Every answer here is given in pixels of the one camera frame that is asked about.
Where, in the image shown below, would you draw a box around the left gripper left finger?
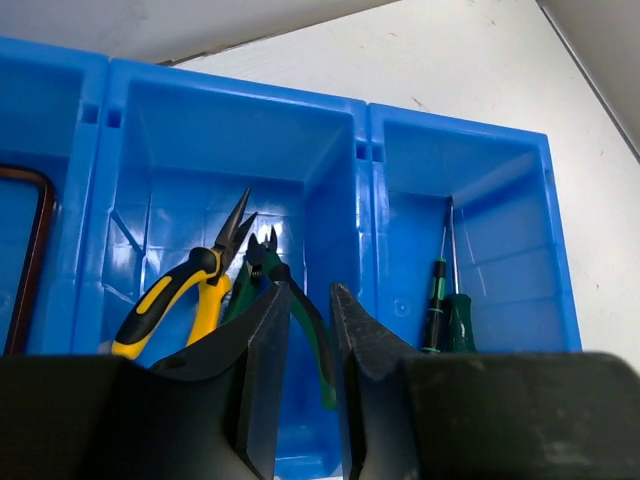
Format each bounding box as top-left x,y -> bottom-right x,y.
1,283 -> 290,479

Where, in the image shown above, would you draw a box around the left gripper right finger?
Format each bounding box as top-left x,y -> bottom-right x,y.
330,283 -> 639,479

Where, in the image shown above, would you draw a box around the large green-handled screwdriver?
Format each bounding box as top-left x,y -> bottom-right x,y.
447,197 -> 477,353

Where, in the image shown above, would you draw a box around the yellow-handled needle-nose pliers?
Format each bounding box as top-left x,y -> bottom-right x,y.
109,186 -> 259,360

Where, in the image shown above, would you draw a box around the green-handled cutting pliers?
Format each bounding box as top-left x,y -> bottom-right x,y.
219,227 -> 337,411

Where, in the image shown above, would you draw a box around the brown hex key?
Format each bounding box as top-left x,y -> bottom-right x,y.
1,164 -> 56,355

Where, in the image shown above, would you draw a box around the blue three-compartment plastic bin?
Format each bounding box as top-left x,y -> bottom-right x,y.
0,34 -> 584,480

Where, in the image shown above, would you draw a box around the aluminium side rail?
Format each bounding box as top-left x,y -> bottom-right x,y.
538,1 -> 639,156

